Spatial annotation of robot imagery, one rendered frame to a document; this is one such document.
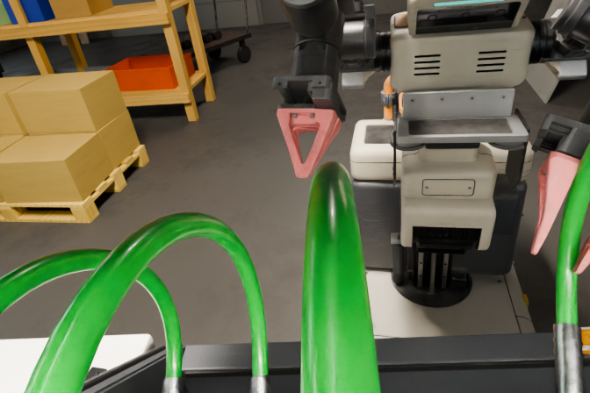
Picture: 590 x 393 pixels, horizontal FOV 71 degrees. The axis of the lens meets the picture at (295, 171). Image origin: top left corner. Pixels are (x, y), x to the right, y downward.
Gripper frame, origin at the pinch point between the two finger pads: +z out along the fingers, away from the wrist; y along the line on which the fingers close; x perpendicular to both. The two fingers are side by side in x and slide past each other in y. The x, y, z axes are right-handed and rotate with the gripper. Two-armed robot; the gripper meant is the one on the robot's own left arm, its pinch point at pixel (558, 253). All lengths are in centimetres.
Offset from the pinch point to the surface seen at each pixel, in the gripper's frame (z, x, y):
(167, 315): 20.3, -6.6, -24.8
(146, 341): 33, 10, -36
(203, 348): 31.0, 14.0, -30.5
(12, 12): -12, 155, -420
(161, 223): 8.9, -23.3, -16.3
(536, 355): 9.7, 24.2, 5.4
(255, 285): 13.9, -5.5, -19.1
